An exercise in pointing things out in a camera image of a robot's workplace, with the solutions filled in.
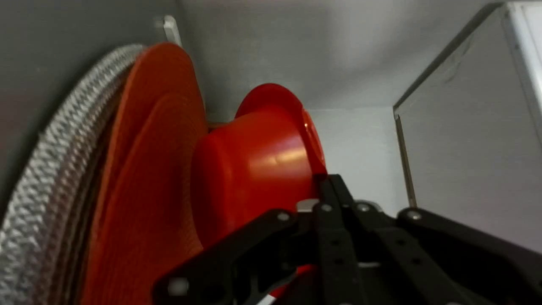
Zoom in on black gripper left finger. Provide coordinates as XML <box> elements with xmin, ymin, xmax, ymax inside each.
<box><xmin>153</xmin><ymin>174</ymin><xmax>368</xmax><ymax>305</ymax></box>

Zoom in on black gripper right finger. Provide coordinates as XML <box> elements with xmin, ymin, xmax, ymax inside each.
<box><xmin>353</xmin><ymin>201</ymin><xmax>542</xmax><ymax>305</ymax></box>

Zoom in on red bowl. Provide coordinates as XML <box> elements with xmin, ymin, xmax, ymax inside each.
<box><xmin>192</xmin><ymin>83</ymin><xmax>327</xmax><ymax>245</ymax></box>

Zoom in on white upper cabinets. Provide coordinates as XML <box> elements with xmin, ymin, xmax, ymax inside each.
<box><xmin>395</xmin><ymin>0</ymin><xmax>542</xmax><ymax>250</ymax></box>

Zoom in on red round plate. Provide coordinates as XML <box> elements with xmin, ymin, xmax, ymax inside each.
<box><xmin>78</xmin><ymin>42</ymin><xmax>207</xmax><ymax>305</ymax></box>

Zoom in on round woven placemat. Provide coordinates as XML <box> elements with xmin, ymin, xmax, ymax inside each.
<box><xmin>0</xmin><ymin>44</ymin><xmax>144</xmax><ymax>305</ymax></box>

